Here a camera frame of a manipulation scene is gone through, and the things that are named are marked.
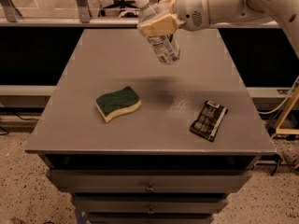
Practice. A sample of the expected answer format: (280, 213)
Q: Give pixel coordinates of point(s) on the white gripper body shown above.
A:
(191, 8)

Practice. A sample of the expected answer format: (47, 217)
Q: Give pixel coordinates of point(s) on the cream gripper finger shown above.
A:
(165, 25)
(165, 6)

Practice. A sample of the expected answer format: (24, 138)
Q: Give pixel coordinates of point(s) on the clear plastic water bottle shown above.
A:
(165, 47)

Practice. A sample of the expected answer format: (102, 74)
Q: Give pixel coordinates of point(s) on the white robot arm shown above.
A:
(284, 12)

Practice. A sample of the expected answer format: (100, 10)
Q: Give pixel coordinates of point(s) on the green and yellow sponge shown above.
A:
(117, 103)

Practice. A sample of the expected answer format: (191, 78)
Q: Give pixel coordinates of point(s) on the black snack packet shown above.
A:
(209, 120)

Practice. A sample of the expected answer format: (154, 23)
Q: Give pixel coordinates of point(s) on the grey drawer cabinet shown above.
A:
(106, 166)

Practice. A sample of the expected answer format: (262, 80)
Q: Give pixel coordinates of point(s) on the grey metal railing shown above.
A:
(61, 13)

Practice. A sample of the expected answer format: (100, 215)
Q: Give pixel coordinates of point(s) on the top drawer knob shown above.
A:
(150, 188)

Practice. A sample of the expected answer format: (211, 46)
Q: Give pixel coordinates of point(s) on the drawer knob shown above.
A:
(150, 188)
(150, 211)

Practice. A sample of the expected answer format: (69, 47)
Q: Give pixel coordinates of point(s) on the yellow wooden frame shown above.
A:
(284, 114)

